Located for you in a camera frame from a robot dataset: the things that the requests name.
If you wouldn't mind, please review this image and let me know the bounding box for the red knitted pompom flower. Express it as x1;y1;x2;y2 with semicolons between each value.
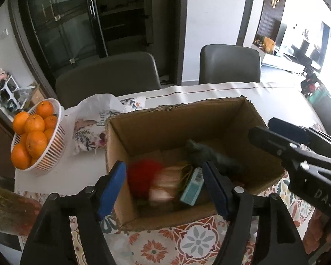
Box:
127;159;164;199

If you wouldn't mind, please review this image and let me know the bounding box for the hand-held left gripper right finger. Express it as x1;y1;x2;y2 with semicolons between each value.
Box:
201;161;309;265

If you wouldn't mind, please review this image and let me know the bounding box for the floral tissue cover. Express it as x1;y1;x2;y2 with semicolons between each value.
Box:
72;94;147;156

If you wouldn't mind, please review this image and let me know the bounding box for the shoe rack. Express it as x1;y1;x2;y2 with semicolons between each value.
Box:
0;66;42;111

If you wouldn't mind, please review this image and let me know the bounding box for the pile of oranges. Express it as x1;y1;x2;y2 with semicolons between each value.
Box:
11;101;58;170

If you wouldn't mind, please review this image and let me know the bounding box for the teal tissue packet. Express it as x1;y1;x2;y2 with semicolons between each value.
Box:
180;167;205;206

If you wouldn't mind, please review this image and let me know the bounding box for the green plush toy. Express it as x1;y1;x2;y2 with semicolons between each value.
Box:
185;139;244;177

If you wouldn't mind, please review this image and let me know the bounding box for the brown cardboard box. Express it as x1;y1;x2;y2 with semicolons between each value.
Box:
105;97;289;231

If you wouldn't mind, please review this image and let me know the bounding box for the grey dining chair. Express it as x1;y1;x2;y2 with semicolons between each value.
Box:
312;95;331;133
55;51;162;109
199;44;261;85

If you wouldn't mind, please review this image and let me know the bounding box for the orange paper bag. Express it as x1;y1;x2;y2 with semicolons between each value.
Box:
265;37;276;53

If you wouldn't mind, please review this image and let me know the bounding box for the dark slatted wall panel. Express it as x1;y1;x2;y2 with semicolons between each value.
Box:
254;0;289;45

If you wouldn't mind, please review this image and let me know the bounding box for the white fruit basket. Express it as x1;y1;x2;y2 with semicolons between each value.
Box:
10;98;68;172

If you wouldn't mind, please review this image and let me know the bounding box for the pink soft pouch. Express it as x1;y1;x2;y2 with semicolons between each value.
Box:
149;166;188;202

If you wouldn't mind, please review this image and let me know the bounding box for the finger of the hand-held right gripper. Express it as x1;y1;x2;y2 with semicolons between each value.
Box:
248;126;304;169
268;117;315;148

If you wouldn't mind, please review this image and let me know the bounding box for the glass vase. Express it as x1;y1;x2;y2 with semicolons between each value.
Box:
0;181;42;236

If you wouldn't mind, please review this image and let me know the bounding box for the dark glass sliding door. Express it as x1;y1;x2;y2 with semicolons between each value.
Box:
8;0;188;83

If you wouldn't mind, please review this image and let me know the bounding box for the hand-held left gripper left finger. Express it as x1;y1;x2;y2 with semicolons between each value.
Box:
19;161;127;265

